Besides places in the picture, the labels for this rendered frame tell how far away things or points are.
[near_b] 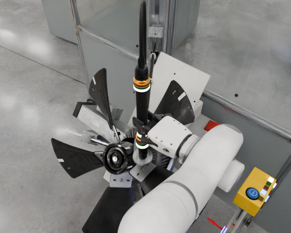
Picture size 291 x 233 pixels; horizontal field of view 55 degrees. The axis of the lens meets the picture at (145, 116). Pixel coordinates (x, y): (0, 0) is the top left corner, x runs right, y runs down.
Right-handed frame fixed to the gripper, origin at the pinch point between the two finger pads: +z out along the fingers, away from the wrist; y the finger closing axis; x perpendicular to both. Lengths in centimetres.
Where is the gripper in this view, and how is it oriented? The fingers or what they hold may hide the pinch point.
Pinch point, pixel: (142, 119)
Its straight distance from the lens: 84.4
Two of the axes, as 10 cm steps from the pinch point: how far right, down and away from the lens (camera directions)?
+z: -7.6, -4.9, 4.2
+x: 0.1, -6.6, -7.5
